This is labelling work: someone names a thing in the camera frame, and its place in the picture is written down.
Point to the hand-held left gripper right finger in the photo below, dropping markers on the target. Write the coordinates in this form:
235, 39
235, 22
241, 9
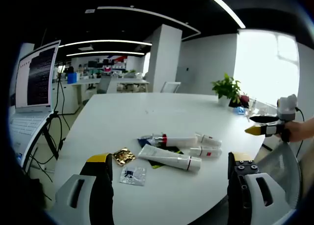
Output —
255, 200

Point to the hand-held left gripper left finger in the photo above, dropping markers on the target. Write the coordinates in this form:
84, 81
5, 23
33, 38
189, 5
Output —
73, 200

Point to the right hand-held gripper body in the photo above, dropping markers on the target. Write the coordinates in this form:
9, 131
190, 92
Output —
287, 108

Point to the red-collar skincare spray bottle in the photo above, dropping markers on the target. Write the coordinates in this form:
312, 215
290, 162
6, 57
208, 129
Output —
180, 141

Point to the white skincare tube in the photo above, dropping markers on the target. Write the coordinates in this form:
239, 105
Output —
166, 157

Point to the blue storage box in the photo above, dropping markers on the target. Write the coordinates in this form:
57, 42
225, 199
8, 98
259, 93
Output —
71, 78

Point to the person's right hand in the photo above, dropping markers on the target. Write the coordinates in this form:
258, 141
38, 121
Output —
296, 131

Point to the blue cloth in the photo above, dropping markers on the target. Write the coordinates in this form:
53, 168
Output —
238, 110

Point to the dark red bag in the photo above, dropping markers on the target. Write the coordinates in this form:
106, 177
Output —
244, 100

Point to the grey mesh chair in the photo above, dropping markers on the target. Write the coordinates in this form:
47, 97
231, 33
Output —
282, 166

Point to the potted green plant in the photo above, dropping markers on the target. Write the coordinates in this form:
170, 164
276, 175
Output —
227, 88

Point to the gold foil sachet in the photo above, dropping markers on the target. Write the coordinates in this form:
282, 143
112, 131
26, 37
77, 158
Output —
123, 156

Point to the black laptop stand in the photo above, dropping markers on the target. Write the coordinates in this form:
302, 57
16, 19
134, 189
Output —
52, 136

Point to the blue printed sachet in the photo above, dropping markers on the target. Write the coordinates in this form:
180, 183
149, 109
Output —
144, 139

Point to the green and black sachet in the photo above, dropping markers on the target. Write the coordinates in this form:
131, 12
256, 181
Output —
174, 150

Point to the white laptop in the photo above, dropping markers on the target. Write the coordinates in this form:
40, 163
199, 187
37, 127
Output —
36, 82

